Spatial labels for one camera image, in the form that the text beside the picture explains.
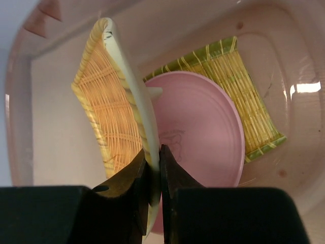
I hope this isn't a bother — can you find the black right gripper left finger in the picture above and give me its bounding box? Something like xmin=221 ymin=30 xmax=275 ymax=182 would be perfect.
xmin=1 ymin=151 xmax=149 ymax=243

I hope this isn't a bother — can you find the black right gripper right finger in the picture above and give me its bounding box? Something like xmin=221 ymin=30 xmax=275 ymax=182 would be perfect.
xmin=160 ymin=145 xmax=310 ymax=243

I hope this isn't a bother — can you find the pink round plate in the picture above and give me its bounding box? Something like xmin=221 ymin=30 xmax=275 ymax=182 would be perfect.
xmin=144 ymin=71 xmax=246 ymax=234

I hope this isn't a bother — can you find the orange woven fan-shaped plate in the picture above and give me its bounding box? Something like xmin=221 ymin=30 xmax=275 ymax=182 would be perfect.
xmin=72 ymin=18 xmax=162 ymax=232

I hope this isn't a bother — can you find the pink translucent plastic bin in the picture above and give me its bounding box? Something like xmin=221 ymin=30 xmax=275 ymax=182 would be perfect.
xmin=1 ymin=1 xmax=324 ymax=228

